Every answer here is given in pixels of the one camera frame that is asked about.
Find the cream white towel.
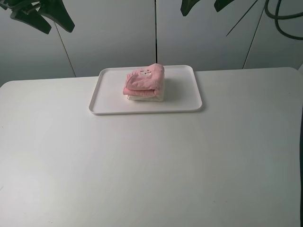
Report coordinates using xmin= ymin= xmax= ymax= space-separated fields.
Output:
xmin=126 ymin=82 xmax=165 ymax=102

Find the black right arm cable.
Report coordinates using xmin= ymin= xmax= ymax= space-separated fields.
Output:
xmin=226 ymin=0 xmax=303 ymax=40

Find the pink towel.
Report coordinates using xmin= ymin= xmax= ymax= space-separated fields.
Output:
xmin=123 ymin=63 xmax=165 ymax=97

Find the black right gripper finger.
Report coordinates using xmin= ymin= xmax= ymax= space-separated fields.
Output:
xmin=180 ymin=0 xmax=200 ymax=16
xmin=214 ymin=0 xmax=229 ymax=11

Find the white rectangular plastic tray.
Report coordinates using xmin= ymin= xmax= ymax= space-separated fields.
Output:
xmin=89 ymin=64 xmax=203 ymax=115

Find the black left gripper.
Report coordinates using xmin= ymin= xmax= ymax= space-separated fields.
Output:
xmin=0 ymin=0 xmax=75 ymax=34

